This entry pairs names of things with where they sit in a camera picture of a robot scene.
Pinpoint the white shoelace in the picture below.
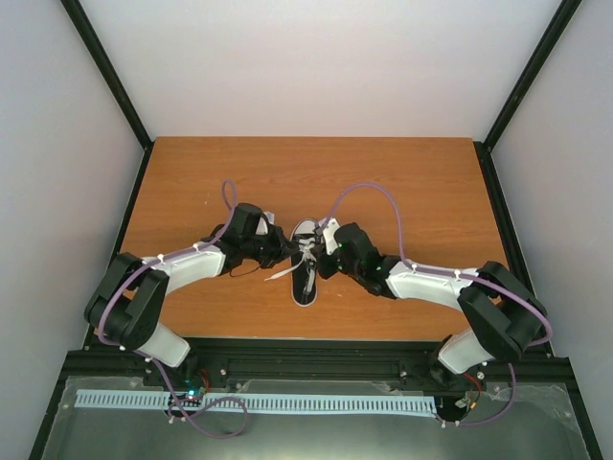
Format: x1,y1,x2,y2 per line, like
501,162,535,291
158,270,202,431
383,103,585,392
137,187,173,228
266,235,317,306

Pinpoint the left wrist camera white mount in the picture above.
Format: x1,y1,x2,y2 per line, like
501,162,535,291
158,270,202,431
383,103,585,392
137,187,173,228
255,211,275,237

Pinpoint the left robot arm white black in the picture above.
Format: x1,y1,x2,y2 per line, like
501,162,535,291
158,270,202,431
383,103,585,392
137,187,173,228
84,203,298,386

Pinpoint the left black frame post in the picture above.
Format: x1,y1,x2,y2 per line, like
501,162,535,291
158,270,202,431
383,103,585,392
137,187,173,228
59,0,154,148

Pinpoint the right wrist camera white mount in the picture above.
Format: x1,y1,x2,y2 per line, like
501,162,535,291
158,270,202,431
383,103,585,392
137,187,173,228
318,218,340,256

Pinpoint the light blue slotted cable duct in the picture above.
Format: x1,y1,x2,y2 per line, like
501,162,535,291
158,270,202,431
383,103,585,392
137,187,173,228
74,389,436,417

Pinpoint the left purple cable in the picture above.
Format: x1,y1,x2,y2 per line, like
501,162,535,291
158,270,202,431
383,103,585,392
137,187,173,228
95,180,250,438

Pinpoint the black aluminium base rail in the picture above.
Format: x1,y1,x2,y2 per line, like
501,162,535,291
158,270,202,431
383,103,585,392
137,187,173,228
61,334,574,389

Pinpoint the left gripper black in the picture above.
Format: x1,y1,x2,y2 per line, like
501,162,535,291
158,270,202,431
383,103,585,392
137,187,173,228
243,226,301,270

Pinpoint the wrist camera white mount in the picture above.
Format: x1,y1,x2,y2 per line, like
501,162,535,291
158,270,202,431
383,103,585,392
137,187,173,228
255,211,275,237
318,218,340,256

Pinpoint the small circuit board with led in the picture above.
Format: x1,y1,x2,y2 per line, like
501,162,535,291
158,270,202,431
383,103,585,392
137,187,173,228
185,375,210,402

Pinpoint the black frame post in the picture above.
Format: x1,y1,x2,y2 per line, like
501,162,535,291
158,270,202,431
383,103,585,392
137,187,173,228
482,0,584,148
59,0,154,148

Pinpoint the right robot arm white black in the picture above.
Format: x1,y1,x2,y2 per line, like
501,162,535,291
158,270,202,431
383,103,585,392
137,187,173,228
315,219,552,388

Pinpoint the right black frame post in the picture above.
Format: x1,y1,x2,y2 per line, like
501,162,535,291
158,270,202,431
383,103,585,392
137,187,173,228
482,0,584,148

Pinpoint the black white canvas sneaker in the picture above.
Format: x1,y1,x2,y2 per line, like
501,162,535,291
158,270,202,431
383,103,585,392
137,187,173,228
290,218,320,307

